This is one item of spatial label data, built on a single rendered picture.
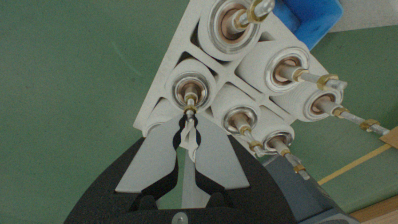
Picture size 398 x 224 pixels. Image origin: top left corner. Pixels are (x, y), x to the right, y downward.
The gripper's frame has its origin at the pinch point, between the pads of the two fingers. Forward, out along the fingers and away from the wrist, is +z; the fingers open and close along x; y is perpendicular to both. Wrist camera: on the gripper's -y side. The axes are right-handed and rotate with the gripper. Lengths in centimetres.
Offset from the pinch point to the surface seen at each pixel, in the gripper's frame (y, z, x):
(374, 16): -13.0, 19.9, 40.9
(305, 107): 3.9, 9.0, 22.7
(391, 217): 128, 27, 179
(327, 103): 2.6, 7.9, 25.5
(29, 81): 4, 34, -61
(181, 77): -2.1, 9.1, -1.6
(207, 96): 1.2, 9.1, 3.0
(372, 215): 127, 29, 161
